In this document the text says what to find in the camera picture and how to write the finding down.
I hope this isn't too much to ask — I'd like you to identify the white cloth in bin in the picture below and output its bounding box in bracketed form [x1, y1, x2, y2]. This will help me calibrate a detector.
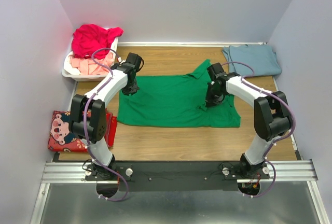
[63, 57, 80, 76]

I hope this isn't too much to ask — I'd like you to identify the green t-shirt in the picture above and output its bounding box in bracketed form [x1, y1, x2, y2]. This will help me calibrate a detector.
[117, 59, 241, 128]

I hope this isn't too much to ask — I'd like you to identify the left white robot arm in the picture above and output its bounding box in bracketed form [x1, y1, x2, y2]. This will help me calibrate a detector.
[69, 52, 144, 180]

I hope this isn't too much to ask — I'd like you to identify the folded blue t-shirt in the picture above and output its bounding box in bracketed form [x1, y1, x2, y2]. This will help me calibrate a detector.
[222, 45, 282, 76]

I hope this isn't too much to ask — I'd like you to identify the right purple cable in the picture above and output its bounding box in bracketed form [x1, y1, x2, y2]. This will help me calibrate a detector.
[220, 61, 296, 199]

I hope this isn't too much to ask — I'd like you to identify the aluminium rail frame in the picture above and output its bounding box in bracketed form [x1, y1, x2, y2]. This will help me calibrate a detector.
[30, 160, 330, 223]

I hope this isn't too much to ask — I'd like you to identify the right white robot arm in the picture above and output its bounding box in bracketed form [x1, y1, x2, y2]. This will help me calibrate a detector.
[205, 63, 295, 178]

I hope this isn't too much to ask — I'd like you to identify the red cartoon folded cloth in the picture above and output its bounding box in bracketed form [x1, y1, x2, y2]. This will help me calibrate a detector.
[48, 110, 118, 153]

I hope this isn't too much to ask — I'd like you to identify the magenta t-shirt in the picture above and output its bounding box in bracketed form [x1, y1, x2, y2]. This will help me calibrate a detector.
[71, 24, 123, 58]

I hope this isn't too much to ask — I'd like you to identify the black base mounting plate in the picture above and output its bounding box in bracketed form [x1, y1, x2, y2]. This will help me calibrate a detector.
[82, 161, 270, 192]

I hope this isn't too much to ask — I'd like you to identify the pink t-shirt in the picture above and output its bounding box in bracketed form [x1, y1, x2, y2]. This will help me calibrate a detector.
[69, 51, 115, 75]

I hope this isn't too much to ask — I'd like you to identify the white plastic bin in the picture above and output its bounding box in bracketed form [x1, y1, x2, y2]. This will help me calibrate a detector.
[62, 37, 119, 81]

